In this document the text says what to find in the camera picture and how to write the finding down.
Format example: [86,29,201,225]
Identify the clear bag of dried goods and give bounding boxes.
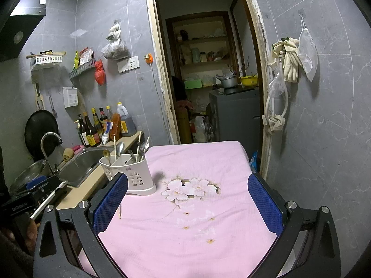
[101,39,130,60]

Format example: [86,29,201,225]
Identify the metal pot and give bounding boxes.
[216,75,239,89]

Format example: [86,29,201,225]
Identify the grey wall rack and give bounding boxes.
[69,58,96,79]

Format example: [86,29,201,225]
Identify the person's left hand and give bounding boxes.
[0,221,39,255]

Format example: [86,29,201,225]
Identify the orange gas cylinder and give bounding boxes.
[177,107,193,145]

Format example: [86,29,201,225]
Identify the wooden shelf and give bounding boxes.
[166,11,241,90]

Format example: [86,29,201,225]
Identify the blue white packet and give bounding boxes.
[101,122,113,145]

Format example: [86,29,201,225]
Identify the steel sink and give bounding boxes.
[56,146,116,188]

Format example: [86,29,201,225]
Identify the white wall basket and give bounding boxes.
[30,54,64,70]

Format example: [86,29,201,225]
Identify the brown packet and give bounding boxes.
[109,113,122,142]

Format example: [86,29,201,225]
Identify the white mesh bag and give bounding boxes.
[298,27,318,82]

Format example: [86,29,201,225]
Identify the row of sauce bottles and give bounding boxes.
[76,106,112,148]

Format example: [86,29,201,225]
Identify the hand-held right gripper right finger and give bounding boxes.
[248,172,341,278]

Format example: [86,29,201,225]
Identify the grey cabinet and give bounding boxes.
[209,87,260,151]

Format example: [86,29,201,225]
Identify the steel basin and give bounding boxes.
[9,159,48,192]

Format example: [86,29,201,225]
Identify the steel faucet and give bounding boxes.
[41,132,63,173]

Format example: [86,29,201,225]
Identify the white wall socket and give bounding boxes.
[117,56,139,73]

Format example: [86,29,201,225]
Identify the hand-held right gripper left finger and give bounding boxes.
[33,172,129,278]

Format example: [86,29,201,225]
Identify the cream rubber gloves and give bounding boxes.
[267,38,302,83]

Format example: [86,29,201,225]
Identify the black range hood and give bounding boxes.
[0,0,47,63]

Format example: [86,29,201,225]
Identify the wooden spatula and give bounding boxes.
[34,82,45,111]

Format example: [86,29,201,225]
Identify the cream door frame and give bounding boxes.
[145,0,274,180]

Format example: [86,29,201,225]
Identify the red plastic bag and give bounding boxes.
[94,60,106,86]

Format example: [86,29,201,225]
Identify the white plastic utensil holder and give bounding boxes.
[99,152,157,196]

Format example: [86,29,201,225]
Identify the large white plastic bag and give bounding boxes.
[191,115,215,143]

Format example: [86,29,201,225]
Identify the small white plastic bag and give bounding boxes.
[107,23,122,41]

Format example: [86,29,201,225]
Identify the seasoning packets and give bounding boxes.
[72,47,94,68]

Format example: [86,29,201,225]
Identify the large oil jug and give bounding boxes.
[116,102,137,137]

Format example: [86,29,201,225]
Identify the white wall paper box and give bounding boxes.
[63,86,79,109]

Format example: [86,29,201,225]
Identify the pink floral blanket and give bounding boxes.
[77,140,279,278]

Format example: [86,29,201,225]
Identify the black portable gas stove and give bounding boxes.
[9,177,68,218]

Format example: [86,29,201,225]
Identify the black wok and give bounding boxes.
[24,110,58,163]

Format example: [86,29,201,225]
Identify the clear plastic bag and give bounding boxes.
[268,66,286,97]

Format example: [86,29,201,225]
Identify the yellow bowl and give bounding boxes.
[239,75,258,87]

